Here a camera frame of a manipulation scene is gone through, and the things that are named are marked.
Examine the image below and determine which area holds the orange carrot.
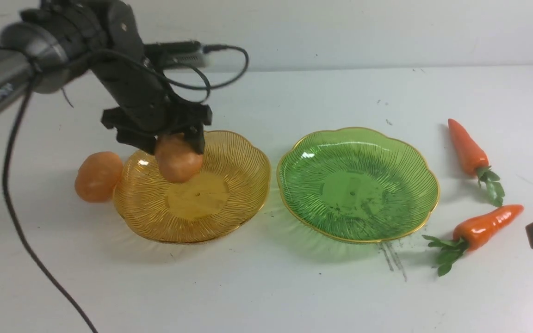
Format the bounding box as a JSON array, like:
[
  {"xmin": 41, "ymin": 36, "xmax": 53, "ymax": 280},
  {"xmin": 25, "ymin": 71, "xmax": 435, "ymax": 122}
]
[
  {"xmin": 447, "ymin": 118, "xmax": 505, "ymax": 207},
  {"xmin": 423, "ymin": 204, "xmax": 525, "ymax": 277}
]

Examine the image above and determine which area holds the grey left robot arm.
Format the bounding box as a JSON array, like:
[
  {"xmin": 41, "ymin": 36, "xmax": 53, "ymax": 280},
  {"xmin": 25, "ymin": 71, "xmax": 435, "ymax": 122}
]
[{"xmin": 0, "ymin": 0, "xmax": 213, "ymax": 154}]

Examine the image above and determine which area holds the tan potato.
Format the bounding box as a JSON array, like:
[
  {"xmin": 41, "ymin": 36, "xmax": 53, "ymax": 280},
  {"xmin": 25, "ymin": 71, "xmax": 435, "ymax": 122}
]
[
  {"xmin": 154, "ymin": 133, "xmax": 203, "ymax": 183},
  {"xmin": 74, "ymin": 151, "xmax": 123, "ymax": 203}
]

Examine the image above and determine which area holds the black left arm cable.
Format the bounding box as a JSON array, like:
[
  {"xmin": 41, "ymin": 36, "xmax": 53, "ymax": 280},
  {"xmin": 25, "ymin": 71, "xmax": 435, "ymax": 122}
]
[{"xmin": 0, "ymin": 8, "xmax": 250, "ymax": 333}]

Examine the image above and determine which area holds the amber ribbed plastic plate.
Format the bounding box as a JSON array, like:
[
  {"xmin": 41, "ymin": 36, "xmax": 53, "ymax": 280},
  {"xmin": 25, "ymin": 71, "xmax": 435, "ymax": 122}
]
[{"xmin": 112, "ymin": 130, "xmax": 271, "ymax": 244}]

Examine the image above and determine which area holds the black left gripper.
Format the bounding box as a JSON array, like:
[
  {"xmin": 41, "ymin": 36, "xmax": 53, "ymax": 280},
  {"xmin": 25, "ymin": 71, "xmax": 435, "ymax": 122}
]
[{"xmin": 90, "ymin": 51, "xmax": 213, "ymax": 155}]

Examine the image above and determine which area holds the green ribbed plastic plate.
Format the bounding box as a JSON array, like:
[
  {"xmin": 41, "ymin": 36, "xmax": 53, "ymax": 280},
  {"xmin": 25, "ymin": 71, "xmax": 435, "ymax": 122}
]
[{"xmin": 276, "ymin": 127, "xmax": 440, "ymax": 244}]

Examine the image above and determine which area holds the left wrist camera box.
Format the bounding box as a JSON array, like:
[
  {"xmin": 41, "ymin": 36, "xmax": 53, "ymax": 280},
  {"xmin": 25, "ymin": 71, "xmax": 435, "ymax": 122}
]
[{"xmin": 144, "ymin": 40, "xmax": 209, "ymax": 70}]

